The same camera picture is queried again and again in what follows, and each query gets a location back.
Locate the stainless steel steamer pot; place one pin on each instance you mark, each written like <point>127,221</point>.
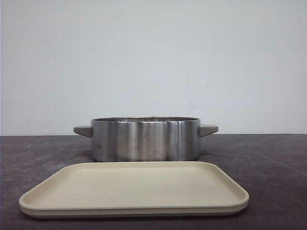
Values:
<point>154,138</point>

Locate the cream rectangular plastic tray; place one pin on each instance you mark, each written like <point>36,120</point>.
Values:
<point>133,189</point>

